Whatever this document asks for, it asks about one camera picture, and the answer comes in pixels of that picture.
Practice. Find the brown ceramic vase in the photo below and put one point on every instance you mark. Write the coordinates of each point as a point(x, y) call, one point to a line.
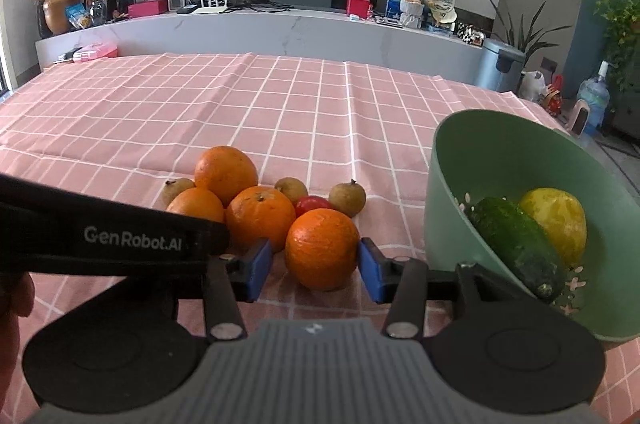
point(59, 13)

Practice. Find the potted long-leaf floor plant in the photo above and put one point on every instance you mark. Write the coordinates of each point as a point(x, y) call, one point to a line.
point(525, 36)

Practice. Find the red tomato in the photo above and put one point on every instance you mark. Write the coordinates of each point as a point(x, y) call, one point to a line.
point(311, 204)

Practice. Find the pink flat box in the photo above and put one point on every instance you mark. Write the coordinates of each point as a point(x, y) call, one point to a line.
point(146, 8)

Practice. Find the white printed hand fan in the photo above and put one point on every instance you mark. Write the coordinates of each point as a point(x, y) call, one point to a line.
point(442, 8)

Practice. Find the pink storage box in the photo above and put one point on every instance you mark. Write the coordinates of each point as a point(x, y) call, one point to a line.
point(96, 52)

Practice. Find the large orange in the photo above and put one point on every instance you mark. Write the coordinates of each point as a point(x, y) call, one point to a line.
point(225, 174)

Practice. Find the black and white ornament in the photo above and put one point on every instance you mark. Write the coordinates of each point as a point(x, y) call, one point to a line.
point(471, 33)

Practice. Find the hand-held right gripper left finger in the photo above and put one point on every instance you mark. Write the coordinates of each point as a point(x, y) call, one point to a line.
point(258, 268)

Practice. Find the pink and white heater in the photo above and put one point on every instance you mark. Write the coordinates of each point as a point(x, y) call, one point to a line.
point(580, 117)

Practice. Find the green bowl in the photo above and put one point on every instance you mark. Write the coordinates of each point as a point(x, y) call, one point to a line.
point(480, 153)

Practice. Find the white desk clock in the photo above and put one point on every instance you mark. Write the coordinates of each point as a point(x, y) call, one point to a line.
point(176, 4)

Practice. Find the white marble TV console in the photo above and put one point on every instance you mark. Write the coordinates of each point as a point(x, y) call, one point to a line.
point(250, 33)

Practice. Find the yellow lemon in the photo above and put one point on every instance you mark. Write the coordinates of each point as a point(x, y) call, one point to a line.
point(557, 219)

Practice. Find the white plastic bag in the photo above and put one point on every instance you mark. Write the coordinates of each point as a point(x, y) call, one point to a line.
point(532, 84)

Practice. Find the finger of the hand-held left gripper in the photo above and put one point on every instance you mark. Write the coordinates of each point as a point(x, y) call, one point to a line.
point(215, 236)

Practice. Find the blue snack bag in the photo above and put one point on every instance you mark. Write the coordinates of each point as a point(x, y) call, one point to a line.
point(77, 14)

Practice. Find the red box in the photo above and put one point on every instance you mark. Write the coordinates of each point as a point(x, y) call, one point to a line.
point(359, 4)

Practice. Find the teddy bear bouquet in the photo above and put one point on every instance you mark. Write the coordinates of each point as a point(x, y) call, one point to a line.
point(413, 3)

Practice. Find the pink checked tablecloth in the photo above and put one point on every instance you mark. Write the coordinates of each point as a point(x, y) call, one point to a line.
point(300, 113)

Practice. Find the person's left hand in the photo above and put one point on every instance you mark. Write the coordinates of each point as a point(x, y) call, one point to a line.
point(17, 296)

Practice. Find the red gift bag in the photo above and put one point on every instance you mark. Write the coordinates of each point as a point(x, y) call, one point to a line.
point(553, 98)

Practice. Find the leafy green pothos plant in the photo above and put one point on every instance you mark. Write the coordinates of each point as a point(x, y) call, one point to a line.
point(620, 28)

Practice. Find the small orange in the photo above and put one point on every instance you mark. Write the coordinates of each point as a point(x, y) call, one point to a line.
point(196, 206)

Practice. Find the green cucumber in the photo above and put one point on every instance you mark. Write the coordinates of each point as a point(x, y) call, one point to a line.
point(515, 244)

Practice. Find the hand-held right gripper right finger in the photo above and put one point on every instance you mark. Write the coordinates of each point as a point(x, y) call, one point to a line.
point(372, 274)

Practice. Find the blue-grey pedal bin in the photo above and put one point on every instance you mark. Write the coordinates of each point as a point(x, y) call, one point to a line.
point(497, 66)

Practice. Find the blue water jug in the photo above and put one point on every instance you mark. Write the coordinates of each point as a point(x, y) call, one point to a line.
point(595, 98)

